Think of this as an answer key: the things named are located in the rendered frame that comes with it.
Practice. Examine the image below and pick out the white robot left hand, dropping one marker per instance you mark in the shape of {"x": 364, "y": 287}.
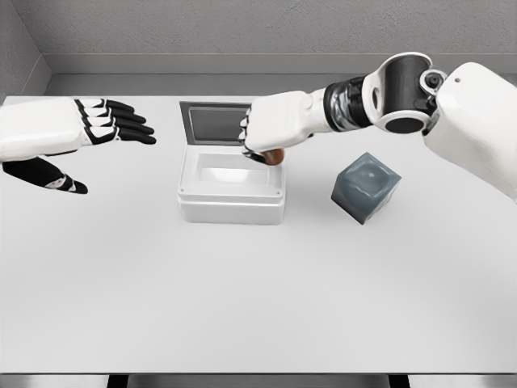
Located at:
{"x": 48, "y": 125}

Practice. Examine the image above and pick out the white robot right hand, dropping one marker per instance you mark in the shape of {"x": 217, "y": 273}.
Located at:
{"x": 278, "y": 121}

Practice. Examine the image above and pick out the small brown round object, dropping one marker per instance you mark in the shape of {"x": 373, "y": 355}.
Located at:
{"x": 276, "y": 157}

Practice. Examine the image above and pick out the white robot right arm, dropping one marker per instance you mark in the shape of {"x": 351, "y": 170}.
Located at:
{"x": 464, "y": 121}

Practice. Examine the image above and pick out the white box lid grey inside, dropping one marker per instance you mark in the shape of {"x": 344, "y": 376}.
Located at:
{"x": 214, "y": 123}

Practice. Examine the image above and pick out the white open box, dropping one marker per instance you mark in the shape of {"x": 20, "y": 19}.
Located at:
{"x": 230, "y": 206}

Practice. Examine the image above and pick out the grey translucent cube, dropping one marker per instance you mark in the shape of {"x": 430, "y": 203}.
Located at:
{"x": 365, "y": 188}

